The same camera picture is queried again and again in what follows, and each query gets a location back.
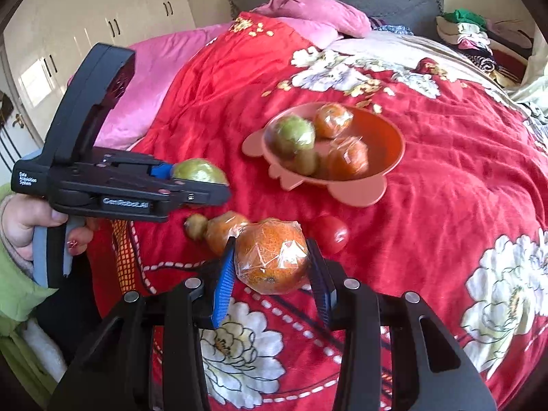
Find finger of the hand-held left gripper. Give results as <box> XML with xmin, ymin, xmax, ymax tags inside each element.
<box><xmin>96</xmin><ymin>148</ymin><xmax>176</xmax><ymax>179</ymax></box>
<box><xmin>159</xmin><ymin>180</ymin><xmax>232</xmax><ymax>211</ymax></box>

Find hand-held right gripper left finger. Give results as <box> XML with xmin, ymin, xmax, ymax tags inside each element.
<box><xmin>49</xmin><ymin>235</ymin><xmax>238</xmax><ymax>411</ymax></box>

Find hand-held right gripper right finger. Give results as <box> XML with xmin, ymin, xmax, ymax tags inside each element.
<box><xmin>304</xmin><ymin>237</ymin><xmax>497</xmax><ymax>411</ymax></box>

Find plastic-wrapped green fruit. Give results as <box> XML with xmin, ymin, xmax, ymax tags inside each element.
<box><xmin>273</xmin><ymin>115</ymin><xmax>316</xmax><ymax>157</ymax></box>
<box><xmin>171</xmin><ymin>158</ymin><xmax>228</xmax><ymax>187</ymax></box>

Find small round brown fruit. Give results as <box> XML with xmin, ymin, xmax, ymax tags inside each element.
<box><xmin>184</xmin><ymin>214</ymin><xmax>209</xmax><ymax>241</ymax></box>

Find plastic-wrapped orange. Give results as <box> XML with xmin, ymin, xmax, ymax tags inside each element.
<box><xmin>204</xmin><ymin>212</ymin><xmax>251</xmax><ymax>258</ymax></box>
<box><xmin>313</xmin><ymin>103</ymin><xmax>354</xmax><ymax>139</ymax></box>
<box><xmin>235</xmin><ymin>218</ymin><xmax>310</xmax><ymax>295</ymax></box>
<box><xmin>326</xmin><ymin>137</ymin><xmax>370</xmax><ymax>180</ymax></box>

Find red tomato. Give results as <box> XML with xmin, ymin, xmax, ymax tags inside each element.
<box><xmin>309</xmin><ymin>215</ymin><xmax>349</xmax><ymax>254</ymax></box>

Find pink scalloped bowl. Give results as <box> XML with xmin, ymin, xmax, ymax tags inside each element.
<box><xmin>242</xmin><ymin>102</ymin><xmax>406</xmax><ymax>207</ymax></box>

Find person's left hand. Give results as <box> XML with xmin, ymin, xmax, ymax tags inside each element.
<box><xmin>0</xmin><ymin>195</ymin><xmax>101</xmax><ymax>263</ymax></box>

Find pink quilt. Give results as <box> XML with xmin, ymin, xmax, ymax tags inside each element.
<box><xmin>68</xmin><ymin>23</ymin><xmax>339</xmax><ymax>150</ymax></box>

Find white wardrobe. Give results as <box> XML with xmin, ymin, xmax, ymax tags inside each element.
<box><xmin>0</xmin><ymin>0</ymin><xmax>198</xmax><ymax>155</ymax></box>

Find red floral blanket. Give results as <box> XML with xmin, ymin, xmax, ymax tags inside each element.
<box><xmin>88</xmin><ymin>12</ymin><xmax>548</xmax><ymax>411</ymax></box>

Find pink pillow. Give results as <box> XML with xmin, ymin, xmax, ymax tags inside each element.
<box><xmin>250</xmin><ymin>0</ymin><xmax>372</xmax><ymax>38</ymax></box>

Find beige bed sheet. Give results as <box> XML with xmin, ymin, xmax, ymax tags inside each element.
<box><xmin>327</xmin><ymin>32</ymin><xmax>527</xmax><ymax>108</ymax></box>

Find purple patterned cloth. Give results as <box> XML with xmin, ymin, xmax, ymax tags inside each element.
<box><xmin>370</xmin><ymin>17</ymin><xmax>414</xmax><ymax>37</ymax></box>

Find pile of folded clothes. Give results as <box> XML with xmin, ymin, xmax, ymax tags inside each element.
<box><xmin>437</xmin><ymin>19</ymin><xmax>499</xmax><ymax>73</ymax></box>

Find cream curtain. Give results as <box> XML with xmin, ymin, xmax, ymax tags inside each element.
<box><xmin>505</xmin><ymin>26</ymin><xmax>548</xmax><ymax>110</ymax></box>

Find green knitted garment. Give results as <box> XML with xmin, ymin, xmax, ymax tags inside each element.
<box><xmin>443</xmin><ymin>9</ymin><xmax>486</xmax><ymax>27</ymax></box>

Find mauve clothes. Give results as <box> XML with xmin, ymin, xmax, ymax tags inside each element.
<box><xmin>486</xmin><ymin>19</ymin><xmax>532</xmax><ymax>49</ymax></box>

